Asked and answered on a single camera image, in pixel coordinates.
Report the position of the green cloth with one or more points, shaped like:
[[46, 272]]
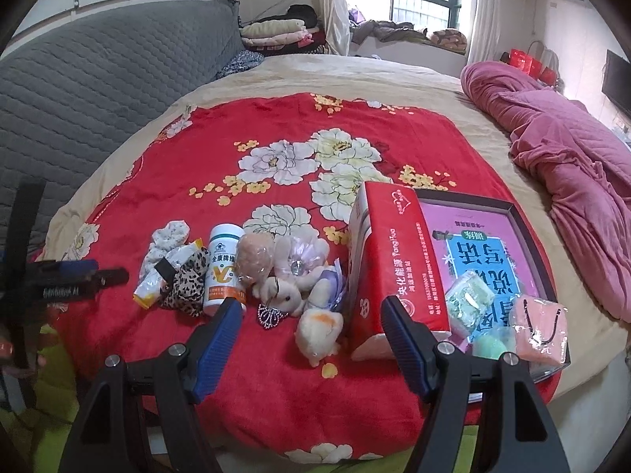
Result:
[[54, 389]]

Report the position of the leopard print scrunchie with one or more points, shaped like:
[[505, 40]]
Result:
[[190, 281]]

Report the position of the white patterned scrunchie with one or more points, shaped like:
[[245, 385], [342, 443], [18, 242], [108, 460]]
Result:
[[167, 236]]

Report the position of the teal tissue pack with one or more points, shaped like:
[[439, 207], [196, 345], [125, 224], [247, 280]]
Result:
[[468, 305]]

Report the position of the white vitamin bottle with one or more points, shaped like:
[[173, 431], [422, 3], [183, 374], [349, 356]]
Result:
[[222, 266]]

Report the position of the small white plush toy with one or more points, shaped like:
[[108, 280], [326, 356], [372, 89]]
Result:
[[283, 298]]

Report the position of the red gift bags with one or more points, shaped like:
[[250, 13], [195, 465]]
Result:
[[527, 64]]

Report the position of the folded bedding pile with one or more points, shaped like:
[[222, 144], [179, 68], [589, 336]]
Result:
[[276, 32]]

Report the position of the beige bed sheet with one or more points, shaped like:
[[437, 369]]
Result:
[[345, 71]]

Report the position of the person's left hand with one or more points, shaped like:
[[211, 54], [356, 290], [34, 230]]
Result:
[[38, 360]]

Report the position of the silver tiara comb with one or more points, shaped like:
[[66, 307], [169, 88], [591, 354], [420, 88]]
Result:
[[271, 316]]

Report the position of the pink plush toy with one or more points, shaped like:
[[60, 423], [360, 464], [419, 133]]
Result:
[[254, 256]]

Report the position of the pink tissue pack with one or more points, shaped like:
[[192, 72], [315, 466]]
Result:
[[535, 335]]

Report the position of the grey quilted headboard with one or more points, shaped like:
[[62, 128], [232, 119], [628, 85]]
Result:
[[98, 83]]

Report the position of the white orange plush toy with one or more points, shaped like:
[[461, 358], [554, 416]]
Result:
[[318, 335]]

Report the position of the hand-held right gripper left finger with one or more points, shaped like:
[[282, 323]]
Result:
[[217, 350]]

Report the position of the pink book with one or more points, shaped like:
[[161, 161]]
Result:
[[473, 261]]

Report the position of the blue patterned pillow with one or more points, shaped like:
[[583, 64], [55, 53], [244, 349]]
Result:
[[241, 64]]

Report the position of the plush bear with gem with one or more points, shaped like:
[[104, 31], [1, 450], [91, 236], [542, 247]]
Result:
[[300, 256]]

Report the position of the dark shallow box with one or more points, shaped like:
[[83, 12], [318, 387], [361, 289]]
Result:
[[530, 251]]

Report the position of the red tissue box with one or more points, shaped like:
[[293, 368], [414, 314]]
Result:
[[389, 266]]

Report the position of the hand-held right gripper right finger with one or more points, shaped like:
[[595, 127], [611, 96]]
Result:
[[409, 350]]

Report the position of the red floral blanket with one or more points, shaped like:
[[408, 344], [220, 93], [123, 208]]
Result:
[[246, 157]]

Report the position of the clothes on windowsill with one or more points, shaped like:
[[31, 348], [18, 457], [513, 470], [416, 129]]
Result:
[[394, 29]]

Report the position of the pink quilt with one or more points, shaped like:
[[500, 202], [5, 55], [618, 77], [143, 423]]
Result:
[[581, 157]]

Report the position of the yellow white sachet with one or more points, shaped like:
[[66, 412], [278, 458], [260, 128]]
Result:
[[150, 288]]

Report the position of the white curtain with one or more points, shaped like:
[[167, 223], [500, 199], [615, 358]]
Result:
[[333, 10], [480, 15]]

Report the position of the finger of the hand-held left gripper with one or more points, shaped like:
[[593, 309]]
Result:
[[79, 267], [108, 278]]

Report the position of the black wall television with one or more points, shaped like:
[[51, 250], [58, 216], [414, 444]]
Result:
[[618, 81]]

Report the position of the green round puff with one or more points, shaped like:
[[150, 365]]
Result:
[[493, 347]]

